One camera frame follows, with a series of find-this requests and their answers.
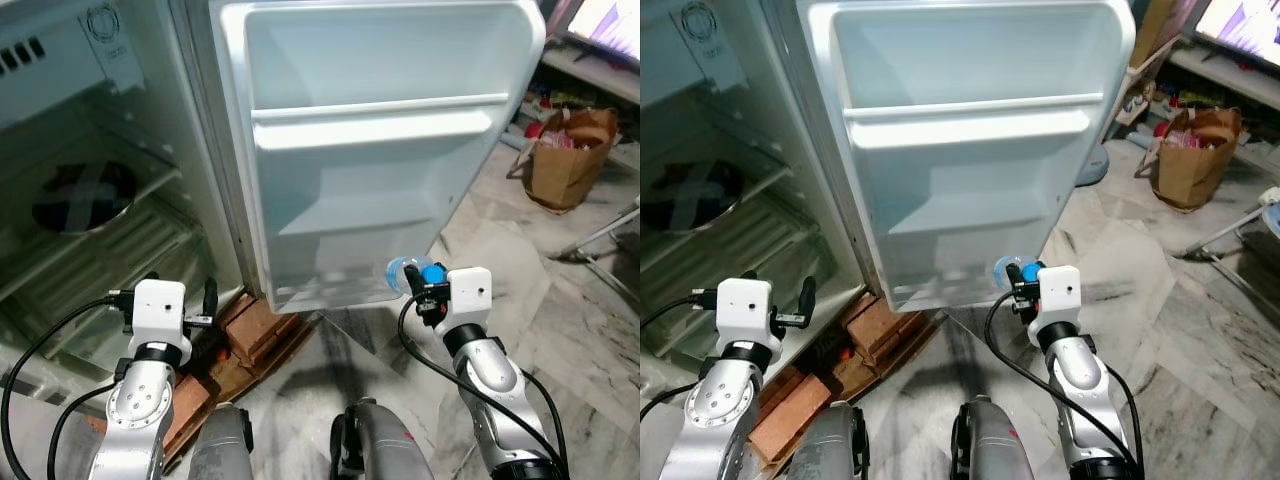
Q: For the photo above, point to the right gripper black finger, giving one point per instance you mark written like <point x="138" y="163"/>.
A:
<point x="411" y="282"/>
<point x="1014" y="278"/>

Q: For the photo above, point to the clear bottle with blue cap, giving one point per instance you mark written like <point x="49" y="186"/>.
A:
<point x="1031" y="272"/>
<point x="432" y="273"/>

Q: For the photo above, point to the silver fridge door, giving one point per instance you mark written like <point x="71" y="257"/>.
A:
<point x="980" y="200"/>
<point x="380" y="200"/>

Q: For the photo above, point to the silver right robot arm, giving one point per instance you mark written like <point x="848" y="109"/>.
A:
<point x="490" y="375"/>
<point x="1080" y="370"/>

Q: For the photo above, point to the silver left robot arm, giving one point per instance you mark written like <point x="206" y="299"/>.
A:
<point x="725" y="400"/>
<point x="140" y="400"/>

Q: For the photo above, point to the silver fridge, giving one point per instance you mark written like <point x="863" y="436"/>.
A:
<point x="770" y="120"/>
<point x="170" y="120"/>

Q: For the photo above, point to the white fridge door shelf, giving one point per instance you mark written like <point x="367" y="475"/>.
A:
<point x="380" y="125"/>
<point x="965" y="125"/>

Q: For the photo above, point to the red clay brick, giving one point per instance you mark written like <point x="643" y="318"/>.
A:
<point x="255" y="325"/>
<point x="880" y="325"/>
<point x="192" y="410"/>
<point x="790" y="415"/>

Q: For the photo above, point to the wooden pallet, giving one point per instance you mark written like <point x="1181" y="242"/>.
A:
<point x="900" y="350"/>
<point x="285" y="350"/>

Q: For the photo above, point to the black bowl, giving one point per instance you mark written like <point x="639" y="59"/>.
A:
<point x="692" y="198"/>
<point x="85" y="200"/>

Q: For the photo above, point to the grey left robot leg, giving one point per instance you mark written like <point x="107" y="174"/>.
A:
<point x="838" y="445"/>
<point x="222" y="445"/>

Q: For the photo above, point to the grey robot leg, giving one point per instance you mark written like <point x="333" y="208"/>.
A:
<point x="222" y="445"/>
<point x="838" y="445"/>
<point x="385" y="445"/>
<point x="992" y="445"/>

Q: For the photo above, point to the grey-blue appliance base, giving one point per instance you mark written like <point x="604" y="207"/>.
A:
<point x="1093" y="168"/>

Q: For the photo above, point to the grey right robot leg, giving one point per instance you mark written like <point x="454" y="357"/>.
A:
<point x="992" y="445"/>
<point x="385" y="445"/>

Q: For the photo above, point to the brown paper bag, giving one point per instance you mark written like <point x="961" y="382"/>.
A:
<point x="1195" y="175"/>
<point x="565" y="175"/>

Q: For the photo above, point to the flat screen monitor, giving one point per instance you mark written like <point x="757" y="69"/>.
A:
<point x="610" y="22"/>
<point x="1240" y="25"/>

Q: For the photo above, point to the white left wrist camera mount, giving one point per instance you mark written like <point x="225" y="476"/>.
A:
<point x="160" y="310"/>
<point x="745" y="310"/>

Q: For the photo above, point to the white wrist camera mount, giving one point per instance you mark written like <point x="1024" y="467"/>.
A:
<point x="470" y="295"/>
<point x="745" y="310"/>
<point x="160" y="310"/>
<point x="1060" y="293"/>

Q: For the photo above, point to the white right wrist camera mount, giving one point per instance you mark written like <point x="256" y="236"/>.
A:
<point x="1060" y="293"/>
<point x="470" y="295"/>

